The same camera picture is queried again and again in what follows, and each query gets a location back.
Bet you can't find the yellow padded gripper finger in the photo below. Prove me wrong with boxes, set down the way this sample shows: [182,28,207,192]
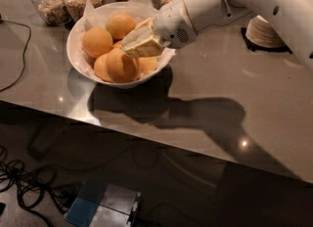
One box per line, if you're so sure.
[121,18,157,50]
[122,37,163,58]

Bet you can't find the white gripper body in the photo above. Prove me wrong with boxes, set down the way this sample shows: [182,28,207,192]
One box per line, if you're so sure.
[154,0,198,49]

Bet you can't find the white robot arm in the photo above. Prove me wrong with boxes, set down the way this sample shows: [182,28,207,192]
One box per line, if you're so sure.
[122,0,313,68]

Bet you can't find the white paper bowl liner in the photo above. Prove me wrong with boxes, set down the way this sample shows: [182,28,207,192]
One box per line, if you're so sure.
[76,0,176,82]

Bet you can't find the hidden middle orange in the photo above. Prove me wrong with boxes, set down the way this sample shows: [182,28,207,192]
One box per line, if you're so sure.
[112,40,122,48]

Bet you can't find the white ceramic bowl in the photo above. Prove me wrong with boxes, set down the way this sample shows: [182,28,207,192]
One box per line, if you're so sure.
[66,1,176,90]

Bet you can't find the black tray under plates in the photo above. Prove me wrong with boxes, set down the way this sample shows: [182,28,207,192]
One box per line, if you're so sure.
[241,27,291,54]

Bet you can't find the stack of paper plates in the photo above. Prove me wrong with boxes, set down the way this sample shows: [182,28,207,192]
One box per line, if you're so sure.
[246,16,285,49]

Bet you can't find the left glass granola jar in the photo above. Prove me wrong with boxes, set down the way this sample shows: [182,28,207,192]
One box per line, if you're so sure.
[29,0,72,27]

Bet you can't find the blue and grey box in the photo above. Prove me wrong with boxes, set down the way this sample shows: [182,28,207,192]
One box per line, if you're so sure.
[65,180,141,227]

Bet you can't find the black cable on table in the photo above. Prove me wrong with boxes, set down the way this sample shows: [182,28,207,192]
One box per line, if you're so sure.
[0,19,32,93]

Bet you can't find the black floor cables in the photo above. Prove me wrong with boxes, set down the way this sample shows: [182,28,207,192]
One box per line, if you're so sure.
[0,144,82,227]

